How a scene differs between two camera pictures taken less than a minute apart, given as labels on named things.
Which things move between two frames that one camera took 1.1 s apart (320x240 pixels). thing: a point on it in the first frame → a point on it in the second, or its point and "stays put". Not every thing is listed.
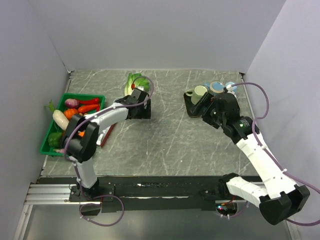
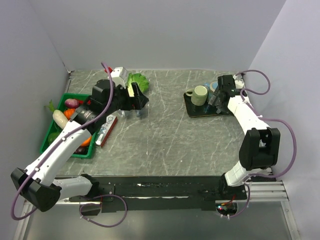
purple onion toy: [71, 103] stays put
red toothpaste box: [105, 135] stays put
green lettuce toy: [138, 82] stays put
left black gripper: [145, 113] → [137, 102]
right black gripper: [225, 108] → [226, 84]
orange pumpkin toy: [69, 112] stays put
